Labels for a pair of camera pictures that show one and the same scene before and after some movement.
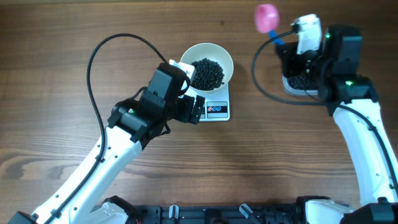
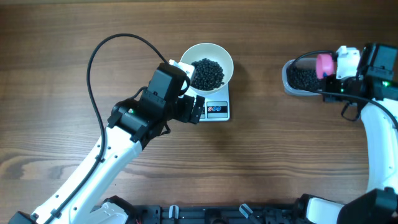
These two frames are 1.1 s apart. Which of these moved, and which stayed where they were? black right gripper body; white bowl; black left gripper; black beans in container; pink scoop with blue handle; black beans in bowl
Moved: black right gripper body; pink scoop with blue handle
Stayed: black beans in container; black left gripper; black beans in bowl; white bowl
